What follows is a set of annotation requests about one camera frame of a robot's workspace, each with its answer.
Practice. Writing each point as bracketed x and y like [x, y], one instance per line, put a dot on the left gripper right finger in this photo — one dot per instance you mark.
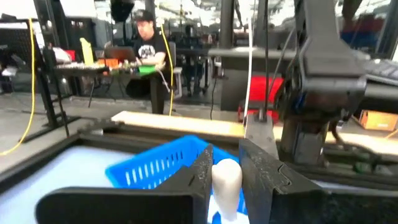
[280, 202]

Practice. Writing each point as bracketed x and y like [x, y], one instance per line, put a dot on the small white ghost figure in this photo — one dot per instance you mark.
[227, 186]

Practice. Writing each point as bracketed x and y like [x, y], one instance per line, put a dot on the red box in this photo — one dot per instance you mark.
[259, 90]

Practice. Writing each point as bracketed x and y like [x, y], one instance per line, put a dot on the dark keyboard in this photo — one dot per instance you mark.
[381, 67]

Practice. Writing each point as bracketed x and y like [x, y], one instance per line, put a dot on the grey table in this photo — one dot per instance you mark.
[231, 84]

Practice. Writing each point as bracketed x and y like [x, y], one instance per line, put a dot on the grey-blue table mat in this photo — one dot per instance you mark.
[62, 174]

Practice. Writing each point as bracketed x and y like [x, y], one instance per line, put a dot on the black work desk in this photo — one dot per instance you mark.
[77, 71]

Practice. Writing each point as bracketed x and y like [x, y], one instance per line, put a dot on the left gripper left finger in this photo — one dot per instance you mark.
[124, 205]

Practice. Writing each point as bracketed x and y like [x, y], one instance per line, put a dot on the grey metal post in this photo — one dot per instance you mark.
[259, 137]

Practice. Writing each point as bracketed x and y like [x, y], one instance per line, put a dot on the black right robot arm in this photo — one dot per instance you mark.
[329, 62]

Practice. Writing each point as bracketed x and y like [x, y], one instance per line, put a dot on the yellow bottle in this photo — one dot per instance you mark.
[86, 51]

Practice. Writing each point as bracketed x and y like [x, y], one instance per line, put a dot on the dark laptop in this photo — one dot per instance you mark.
[119, 53]

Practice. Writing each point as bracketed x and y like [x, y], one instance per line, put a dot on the cardboard box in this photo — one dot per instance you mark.
[377, 120]

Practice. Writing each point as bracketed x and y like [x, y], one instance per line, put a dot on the blue plastic basket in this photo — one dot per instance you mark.
[149, 168]

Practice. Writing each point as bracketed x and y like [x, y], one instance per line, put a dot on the black floor stand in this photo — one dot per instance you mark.
[48, 93]

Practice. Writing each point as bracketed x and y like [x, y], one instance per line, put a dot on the person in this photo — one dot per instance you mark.
[149, 46]

